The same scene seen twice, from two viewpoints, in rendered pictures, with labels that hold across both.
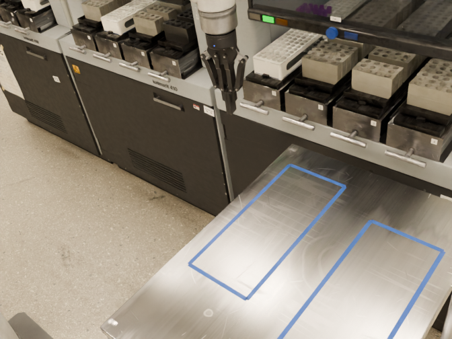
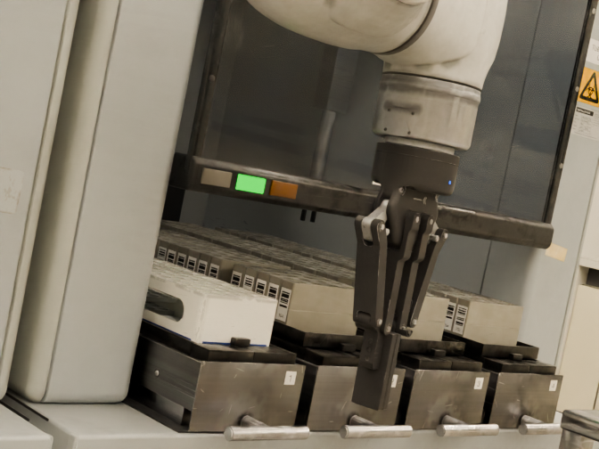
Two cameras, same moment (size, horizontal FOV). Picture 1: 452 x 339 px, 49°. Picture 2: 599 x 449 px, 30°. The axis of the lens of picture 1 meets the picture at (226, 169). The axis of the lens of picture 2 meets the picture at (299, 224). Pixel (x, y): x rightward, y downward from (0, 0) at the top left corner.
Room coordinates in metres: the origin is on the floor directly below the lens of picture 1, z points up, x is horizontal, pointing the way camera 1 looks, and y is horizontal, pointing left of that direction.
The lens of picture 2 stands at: (1.18, 0.96, 1.01)
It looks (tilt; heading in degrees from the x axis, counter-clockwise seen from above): 3 degrees down; 272
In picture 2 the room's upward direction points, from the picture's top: 11 degrees clockwise
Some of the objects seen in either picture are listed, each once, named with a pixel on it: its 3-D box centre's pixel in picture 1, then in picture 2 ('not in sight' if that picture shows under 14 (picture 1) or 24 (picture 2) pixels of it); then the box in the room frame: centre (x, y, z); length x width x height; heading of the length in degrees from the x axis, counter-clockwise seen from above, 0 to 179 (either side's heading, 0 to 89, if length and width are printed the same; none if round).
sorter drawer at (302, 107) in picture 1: (361, 55); (190, 322); (1.35, -0.47, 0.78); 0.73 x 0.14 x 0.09; 134
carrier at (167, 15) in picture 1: (160, 17); not in sight; (1.74, 0.14, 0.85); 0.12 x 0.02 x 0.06; 44
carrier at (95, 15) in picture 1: (93, 12); not in sight; (1.92, 0.40, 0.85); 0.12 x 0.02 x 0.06; 45
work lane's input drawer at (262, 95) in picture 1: (318, 46); (89, 315); (1.46, -0.37, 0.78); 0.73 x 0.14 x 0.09; 134
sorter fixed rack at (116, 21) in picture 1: (139, 12); not in sight; (1.88, 0.22, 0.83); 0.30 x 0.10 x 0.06; 134
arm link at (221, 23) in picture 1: (218, 17); (424, 117); (1.13, -0.04, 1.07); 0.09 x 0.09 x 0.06
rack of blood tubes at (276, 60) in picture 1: (294, 48); (158, 296); (1.37, -0.27, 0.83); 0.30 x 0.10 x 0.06; 134
